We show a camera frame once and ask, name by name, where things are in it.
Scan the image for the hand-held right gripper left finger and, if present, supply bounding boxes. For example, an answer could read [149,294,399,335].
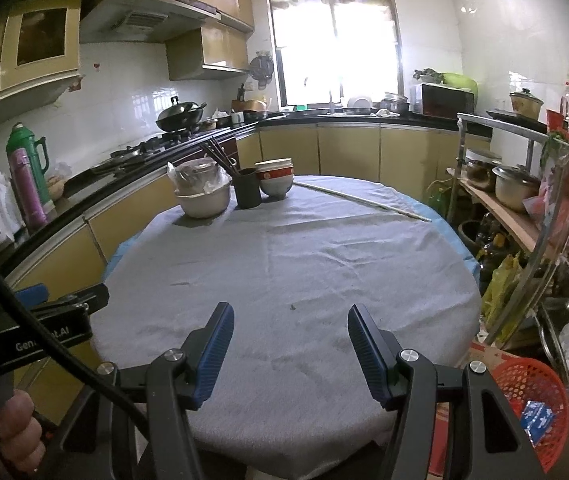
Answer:
[39,301,236,480]

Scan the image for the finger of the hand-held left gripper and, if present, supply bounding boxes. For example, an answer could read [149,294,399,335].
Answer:
[13,283,49,307]
[36,282,110,317]

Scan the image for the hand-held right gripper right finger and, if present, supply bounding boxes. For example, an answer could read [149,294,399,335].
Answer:
[347,302,548,480]

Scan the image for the red plastic basket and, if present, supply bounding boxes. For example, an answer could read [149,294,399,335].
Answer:
[489,357,569,473]

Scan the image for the small blue box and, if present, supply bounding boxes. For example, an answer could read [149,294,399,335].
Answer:
[519,400,555,443]

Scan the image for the person's left hand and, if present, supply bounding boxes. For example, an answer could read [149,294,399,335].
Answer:
[0,390,46,470]

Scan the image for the pink thermos bottle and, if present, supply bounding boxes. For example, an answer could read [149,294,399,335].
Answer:
[8,149,48,228]

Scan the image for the small covered bowl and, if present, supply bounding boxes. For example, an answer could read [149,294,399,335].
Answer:
[47,162,72,201]

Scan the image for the brown cardboard box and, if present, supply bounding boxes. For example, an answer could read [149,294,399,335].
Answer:
[465,342,510,366]

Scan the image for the grey tablecloth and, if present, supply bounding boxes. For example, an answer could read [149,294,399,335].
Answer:
[92,175,483,478]

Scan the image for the blue table cover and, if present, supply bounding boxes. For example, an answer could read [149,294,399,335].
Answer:
[102,200,483,283]

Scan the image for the green thermos jug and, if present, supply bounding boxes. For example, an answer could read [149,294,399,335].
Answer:
[5,122,51,201]

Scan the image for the yellow plastic bag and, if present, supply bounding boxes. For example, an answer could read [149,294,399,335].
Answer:
[482,252,525,331]

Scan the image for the white metal basin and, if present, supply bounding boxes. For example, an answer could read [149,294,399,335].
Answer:
[174,182,232,219]

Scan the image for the black gas stove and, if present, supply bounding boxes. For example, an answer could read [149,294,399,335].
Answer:
[64,135,205,181]

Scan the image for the long white stick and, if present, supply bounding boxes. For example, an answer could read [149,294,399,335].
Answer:
[293,181,432,222]

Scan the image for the black bucket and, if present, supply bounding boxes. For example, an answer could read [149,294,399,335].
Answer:
[459,220,490,256]

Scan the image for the cooking oil bottles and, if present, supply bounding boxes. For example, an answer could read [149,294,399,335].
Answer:
[477,215,508,281]

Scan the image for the plastic wrapped metal pot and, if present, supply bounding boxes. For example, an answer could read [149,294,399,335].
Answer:
[167,158,230,196]

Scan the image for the black chopstick holder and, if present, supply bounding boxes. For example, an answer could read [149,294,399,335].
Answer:
[233,167,262,209]

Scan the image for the red rimmed white bowl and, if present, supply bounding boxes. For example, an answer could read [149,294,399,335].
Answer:
[256,167,295,198]

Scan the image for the yellow kitchen base cabinets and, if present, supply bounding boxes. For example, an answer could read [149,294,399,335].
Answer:
[7,120,493,426]

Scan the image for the black wok with lid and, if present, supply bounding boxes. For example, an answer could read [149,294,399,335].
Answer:
[157,96,208,132]

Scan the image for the dark cooking pot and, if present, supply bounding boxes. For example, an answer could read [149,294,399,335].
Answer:
[466,156,500,183]

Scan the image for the steel pot with lid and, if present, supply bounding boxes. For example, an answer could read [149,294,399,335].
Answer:
[493,164,541,212]

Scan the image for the pink plastic bag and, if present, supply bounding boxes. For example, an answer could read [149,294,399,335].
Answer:
[523,175,569,251]

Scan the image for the metal pot with lid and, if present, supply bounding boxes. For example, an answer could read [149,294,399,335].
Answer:
[379,92,410,115]

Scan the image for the metal shelf rack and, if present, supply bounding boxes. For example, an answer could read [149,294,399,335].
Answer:
[457,82,569,396]

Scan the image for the dark microwave oven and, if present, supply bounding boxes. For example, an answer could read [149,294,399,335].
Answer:
[411,82,476,118]

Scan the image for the metal range hood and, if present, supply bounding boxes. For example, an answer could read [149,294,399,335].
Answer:
[79,0,220,43]

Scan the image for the light green bundle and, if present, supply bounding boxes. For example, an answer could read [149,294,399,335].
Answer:
[442,72,479,92]

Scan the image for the ceramic pot with lid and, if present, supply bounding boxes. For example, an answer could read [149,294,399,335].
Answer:
[509,88,545,121]

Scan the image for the kitchen window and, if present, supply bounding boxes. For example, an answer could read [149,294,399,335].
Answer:
[264,0,403,111]

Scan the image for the green hose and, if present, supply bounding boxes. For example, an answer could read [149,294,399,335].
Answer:
[425,180,458,221]

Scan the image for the glass door wall cabinet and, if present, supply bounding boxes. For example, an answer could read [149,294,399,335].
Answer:
[0,0,82,116]

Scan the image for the small yellow wall cabinet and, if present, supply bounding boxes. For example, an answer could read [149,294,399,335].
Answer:
[166,27,250,81]

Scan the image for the small wall fan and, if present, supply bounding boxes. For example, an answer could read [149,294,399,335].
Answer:
[249,51,275,86]

